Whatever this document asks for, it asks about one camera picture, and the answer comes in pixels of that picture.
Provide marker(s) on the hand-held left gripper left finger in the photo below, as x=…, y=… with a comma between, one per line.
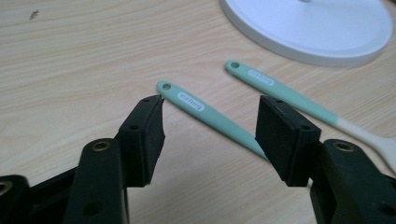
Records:
x=140, y=146

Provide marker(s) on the white round stand base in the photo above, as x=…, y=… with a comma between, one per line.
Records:
x=311, y=28

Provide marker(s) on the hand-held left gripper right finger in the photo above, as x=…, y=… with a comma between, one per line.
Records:
x=286, y=140

